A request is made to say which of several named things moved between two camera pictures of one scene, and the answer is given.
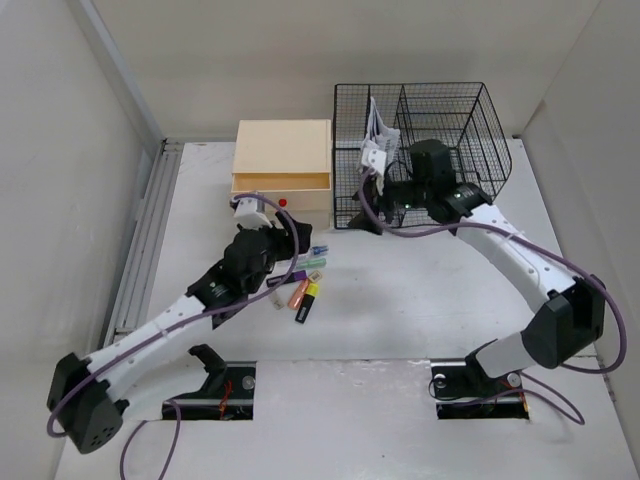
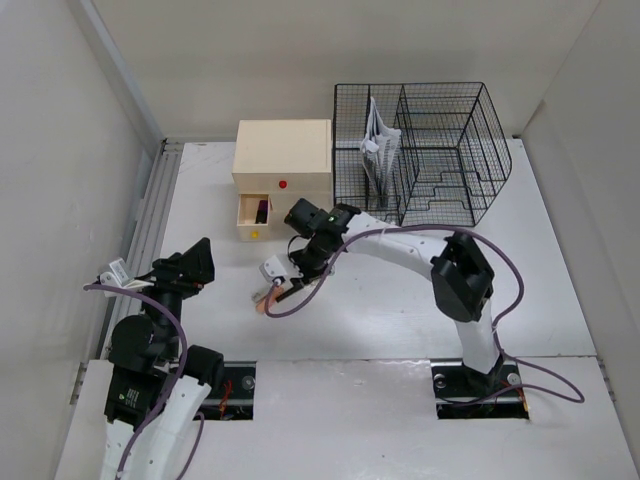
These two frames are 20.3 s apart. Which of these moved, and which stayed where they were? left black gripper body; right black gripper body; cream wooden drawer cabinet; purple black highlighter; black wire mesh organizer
Moved: purple black highlighter; left black gripper body; right black gripper body
Stayed: cream wooden drawer cabinet; black wire mesh organizer
